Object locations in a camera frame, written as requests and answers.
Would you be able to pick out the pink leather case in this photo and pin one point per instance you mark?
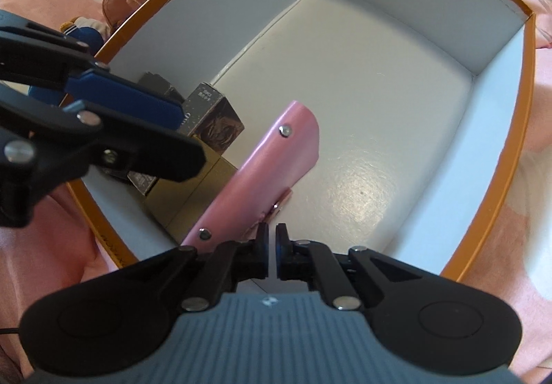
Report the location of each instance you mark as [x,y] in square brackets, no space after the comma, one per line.
[258,160]

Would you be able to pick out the silver patterned small box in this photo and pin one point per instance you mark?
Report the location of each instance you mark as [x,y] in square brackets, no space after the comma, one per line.
[140,182]

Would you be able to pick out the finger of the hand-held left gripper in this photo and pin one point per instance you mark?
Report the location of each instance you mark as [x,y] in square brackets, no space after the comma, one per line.
[129,99]
[142,147]

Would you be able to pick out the dark printed small box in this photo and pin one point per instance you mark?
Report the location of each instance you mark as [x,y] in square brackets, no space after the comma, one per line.
[215,117]

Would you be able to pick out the tan cardboard box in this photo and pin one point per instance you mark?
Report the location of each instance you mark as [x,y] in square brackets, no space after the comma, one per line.
[198,194]

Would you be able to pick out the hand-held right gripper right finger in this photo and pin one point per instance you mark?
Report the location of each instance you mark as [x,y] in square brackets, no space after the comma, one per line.
[282,252]

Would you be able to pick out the orange box with white interior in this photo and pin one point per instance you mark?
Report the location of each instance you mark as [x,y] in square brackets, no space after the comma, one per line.
[388,117]

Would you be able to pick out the blue plush toy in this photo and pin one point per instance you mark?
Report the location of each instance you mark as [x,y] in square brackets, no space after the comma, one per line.
[88,36]

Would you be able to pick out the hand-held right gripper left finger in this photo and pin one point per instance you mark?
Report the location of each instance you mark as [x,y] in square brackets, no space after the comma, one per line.
[261,252]

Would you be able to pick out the grey small box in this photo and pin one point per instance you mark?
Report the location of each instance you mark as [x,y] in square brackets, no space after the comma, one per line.
[159,86]

